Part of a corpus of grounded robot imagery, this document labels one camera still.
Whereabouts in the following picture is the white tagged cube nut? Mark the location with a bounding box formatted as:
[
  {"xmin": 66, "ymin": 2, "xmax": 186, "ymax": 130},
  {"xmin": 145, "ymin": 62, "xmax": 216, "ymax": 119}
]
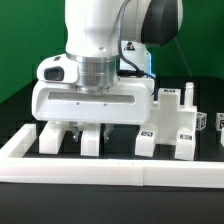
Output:
[
  {"xmin": 216, "ymin": 113, "xmax": 224, "ymax": 131},
  {"xmin": 196, "ymin": 112, "xmax": 207, "ymax": 131}
]

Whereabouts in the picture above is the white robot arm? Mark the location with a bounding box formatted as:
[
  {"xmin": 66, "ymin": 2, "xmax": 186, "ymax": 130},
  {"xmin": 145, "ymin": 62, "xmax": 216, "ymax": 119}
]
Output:
[{"xmin": 32, "ymin": 0, "xmax": 183, "ymax": 125}]

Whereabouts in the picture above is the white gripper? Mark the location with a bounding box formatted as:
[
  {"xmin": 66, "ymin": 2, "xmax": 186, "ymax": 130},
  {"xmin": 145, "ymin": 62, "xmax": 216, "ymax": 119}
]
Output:
[{"xmin": 32, "ymin": 78, "xmax": 154, "ymax": 143}]

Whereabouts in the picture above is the white chair back frame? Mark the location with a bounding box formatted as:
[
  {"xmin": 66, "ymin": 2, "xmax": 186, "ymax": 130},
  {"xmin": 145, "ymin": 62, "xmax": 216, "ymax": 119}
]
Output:
[{"xmin": 39, "ymin": 121, "xmax": 101, "ymax": 156}]

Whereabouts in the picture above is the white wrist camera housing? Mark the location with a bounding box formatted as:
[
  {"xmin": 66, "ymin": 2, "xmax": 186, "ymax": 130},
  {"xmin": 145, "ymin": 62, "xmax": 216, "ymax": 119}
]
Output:
[{"xmin": 37, "ymin": 54, "xmax": 78, "ymax": 84}]

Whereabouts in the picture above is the white chair seat part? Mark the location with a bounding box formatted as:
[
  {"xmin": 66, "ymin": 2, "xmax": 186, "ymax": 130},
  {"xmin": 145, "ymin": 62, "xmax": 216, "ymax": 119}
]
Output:
[{"xmin": 149, "ymin": 82, "xmax": 197, "ymax": 145}]

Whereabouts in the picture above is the white U-shaped obstacle fence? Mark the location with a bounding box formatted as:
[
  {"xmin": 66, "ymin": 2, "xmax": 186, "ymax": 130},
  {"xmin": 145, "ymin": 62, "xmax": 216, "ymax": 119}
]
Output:
[{"xmin": 0, "ymin": 124, "xmax": 224, "ymax": 188}]

